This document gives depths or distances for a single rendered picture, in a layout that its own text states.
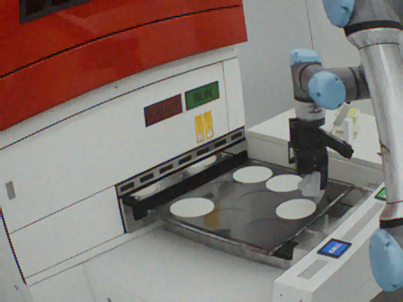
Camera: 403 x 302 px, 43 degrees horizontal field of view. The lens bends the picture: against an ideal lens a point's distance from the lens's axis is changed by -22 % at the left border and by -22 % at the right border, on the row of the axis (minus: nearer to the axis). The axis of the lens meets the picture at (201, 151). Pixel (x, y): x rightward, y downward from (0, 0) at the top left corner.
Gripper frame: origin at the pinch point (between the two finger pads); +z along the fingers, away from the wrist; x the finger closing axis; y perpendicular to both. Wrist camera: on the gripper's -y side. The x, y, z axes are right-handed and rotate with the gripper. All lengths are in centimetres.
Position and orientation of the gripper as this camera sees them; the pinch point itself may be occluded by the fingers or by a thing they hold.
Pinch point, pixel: (319, 198)
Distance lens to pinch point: 138.5
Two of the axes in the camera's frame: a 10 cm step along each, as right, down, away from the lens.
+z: 0.9, 9.3, 3.6
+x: 1.7, 3.4, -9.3
